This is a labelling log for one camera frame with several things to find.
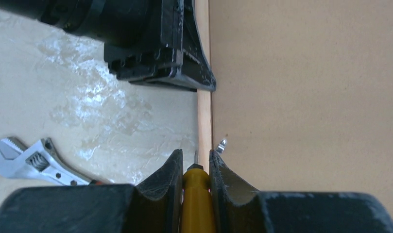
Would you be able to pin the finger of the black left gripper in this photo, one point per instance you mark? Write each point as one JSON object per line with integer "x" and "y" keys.
{"x": 196, "y": 64}

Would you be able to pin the red handled adjustable wrench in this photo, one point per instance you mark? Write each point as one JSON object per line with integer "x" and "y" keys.
{"x": 39, "y": 161}

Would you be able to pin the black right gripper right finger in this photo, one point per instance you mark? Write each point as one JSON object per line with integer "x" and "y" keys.
{"x": 241, "y": 208}

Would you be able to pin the yellow handled screwdriver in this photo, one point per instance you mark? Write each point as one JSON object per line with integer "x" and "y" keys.
{"x": 197, "y": 215}

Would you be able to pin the red wooden photo frame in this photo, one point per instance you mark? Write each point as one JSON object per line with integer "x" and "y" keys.
{"x": 304, "y": 93}

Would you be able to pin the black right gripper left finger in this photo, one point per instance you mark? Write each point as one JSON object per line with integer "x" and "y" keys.
{"x": 152, "y": 206}

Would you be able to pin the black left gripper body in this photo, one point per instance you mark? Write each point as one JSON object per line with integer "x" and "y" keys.
{"x": 142, "y": 38}

